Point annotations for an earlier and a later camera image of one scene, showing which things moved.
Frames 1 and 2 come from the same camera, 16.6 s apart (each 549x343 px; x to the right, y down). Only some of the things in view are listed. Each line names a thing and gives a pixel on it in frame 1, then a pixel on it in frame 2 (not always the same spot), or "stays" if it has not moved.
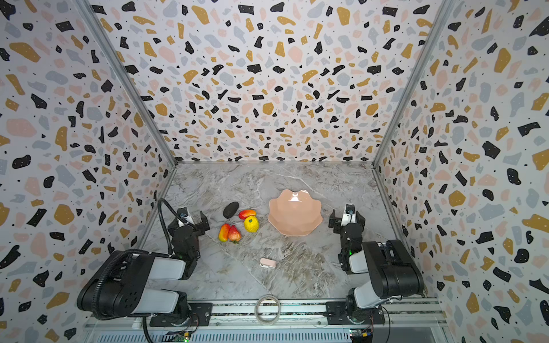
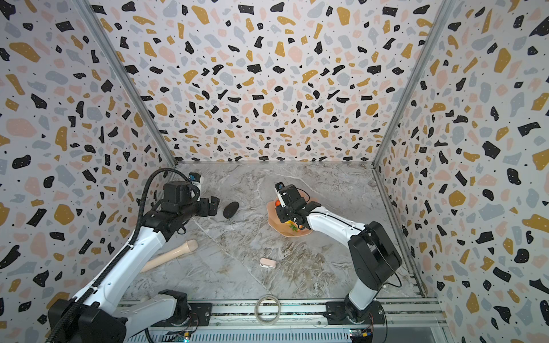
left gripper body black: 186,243 to 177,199
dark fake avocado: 230,209 stays
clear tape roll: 256,310 stays
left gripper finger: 204,221 to 206,209
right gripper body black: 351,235 to 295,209
